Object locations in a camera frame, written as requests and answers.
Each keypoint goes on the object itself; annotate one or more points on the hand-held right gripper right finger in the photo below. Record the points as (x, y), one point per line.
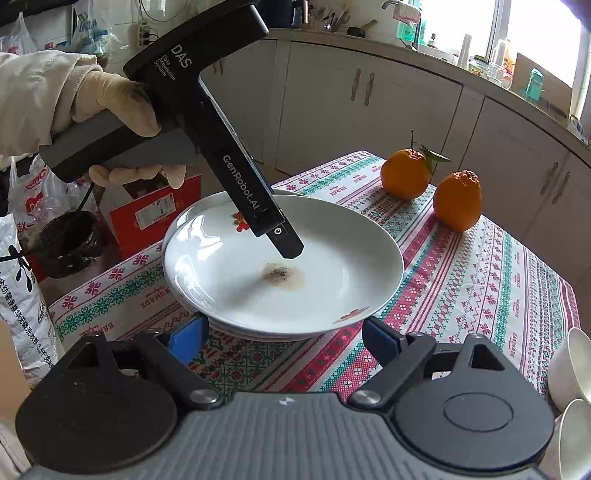
(381, 339)

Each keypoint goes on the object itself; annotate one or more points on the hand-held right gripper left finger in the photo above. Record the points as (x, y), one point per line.
(187, 334)

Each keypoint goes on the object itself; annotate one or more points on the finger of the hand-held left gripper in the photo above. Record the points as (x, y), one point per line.
(288, 240)

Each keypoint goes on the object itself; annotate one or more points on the stained white plate flower print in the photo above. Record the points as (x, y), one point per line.
(332, 258)

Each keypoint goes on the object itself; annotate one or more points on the white plate with flower print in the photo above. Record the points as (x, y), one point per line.
(201, 217)
(240, 337)

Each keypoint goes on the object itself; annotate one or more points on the white ceramic bowl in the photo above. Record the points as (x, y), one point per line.
(572, 364)
(579, 443)

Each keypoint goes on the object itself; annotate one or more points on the person's left forearm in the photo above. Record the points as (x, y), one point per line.
(37, 97)

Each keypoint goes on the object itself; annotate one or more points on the person's left hand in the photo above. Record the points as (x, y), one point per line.
(115, 99)

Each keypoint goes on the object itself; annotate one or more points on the patterned red green tablecloth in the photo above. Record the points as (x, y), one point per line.
(461, 286)

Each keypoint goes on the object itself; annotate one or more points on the open red cardboard box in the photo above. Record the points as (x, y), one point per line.
(147, 212)

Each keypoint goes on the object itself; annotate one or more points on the orange with stem and leaf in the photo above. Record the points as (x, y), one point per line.
(404, 173)

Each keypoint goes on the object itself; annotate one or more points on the utensil holder with utensils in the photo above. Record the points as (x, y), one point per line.
(328, 21)

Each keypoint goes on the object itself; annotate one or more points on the bin with black bag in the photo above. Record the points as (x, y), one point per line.
(69, 244)

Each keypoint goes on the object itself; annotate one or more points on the bumpy orange without leaf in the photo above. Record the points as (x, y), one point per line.
(457, 203)

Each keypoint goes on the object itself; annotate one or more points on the white printed sack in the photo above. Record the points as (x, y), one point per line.
(27, 300)

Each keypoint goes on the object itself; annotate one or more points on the red white plastic bag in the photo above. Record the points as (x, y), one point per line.
(41, 194)

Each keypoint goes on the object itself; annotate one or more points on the pink cloth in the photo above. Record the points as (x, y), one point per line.
(402, 13)

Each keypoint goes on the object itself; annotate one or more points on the green dish soap bottle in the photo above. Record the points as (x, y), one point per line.
(408, 34)

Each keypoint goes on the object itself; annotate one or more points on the metal kitchen faucet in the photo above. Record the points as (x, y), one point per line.
(415, 32)

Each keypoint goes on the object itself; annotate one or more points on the white kitchen base cabinets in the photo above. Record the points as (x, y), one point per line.
(508, 152)

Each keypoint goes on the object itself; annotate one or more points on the kitchen countertop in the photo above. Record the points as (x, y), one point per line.
(461, 76)

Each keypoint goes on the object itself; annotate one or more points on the white cylinder stack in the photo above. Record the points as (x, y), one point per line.
(466, 53)

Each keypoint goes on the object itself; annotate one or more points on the clear glass pitcher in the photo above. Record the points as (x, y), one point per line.
(496, 76)

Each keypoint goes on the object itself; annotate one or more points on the clear plastic bottle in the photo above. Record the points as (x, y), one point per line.
(498, 53)

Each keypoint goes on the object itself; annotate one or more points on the yellow orange bottle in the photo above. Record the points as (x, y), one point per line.
(509, 60)

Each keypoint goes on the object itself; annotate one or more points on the teal water bottle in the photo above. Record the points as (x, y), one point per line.
(533, 85)

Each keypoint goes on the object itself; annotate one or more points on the brown cardboard sheet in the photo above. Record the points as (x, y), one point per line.
(558, 87)

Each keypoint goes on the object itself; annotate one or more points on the kitchen window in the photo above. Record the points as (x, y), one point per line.
(545, 27)

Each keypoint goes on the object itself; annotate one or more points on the wall power socket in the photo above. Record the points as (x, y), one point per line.
(144, 33)

